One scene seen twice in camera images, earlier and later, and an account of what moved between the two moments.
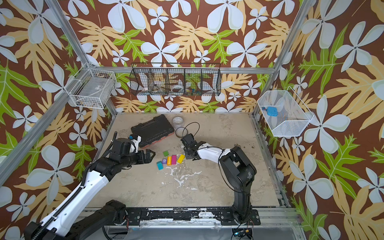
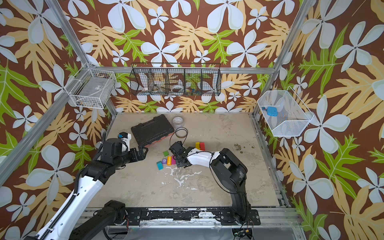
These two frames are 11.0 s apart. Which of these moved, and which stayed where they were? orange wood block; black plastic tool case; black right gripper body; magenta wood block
Moved: black right gripper body
Stayed: magenta wood block; black plastic tool case; orange wood block
